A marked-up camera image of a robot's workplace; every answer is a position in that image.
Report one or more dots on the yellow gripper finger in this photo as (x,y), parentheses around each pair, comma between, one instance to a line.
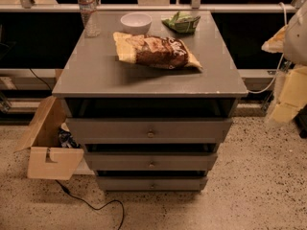
(289,95)
(276,43)

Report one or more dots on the grey bottom drawer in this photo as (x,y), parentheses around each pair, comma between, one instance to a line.
(151,184)

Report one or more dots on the grey drawer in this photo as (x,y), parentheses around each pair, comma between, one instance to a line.
(151,184)
(115,161)
(149,130)

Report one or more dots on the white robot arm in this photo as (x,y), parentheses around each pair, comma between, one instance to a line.
(295,42)

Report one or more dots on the grey drawer cabinet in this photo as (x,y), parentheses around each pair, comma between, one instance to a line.
(95,84)

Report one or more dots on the grey middle drawer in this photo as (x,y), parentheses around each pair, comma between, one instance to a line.
(115,161)

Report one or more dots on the grey top drawer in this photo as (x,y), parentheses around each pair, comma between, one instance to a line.
(149,130)

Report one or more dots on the open cardboard box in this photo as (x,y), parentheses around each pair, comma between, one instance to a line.
(48,159)

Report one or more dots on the green snack bag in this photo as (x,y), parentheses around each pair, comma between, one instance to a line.
(182,23)

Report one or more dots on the brown yellow chip bag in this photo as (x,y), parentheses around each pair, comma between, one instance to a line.
(155,51)

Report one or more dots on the white bowl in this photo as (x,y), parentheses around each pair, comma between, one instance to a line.
(136,23)

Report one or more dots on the clear plastic water bottle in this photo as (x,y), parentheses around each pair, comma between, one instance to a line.
(88,10)

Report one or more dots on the dark crumpled bag in box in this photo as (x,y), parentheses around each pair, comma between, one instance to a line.
(66,140)

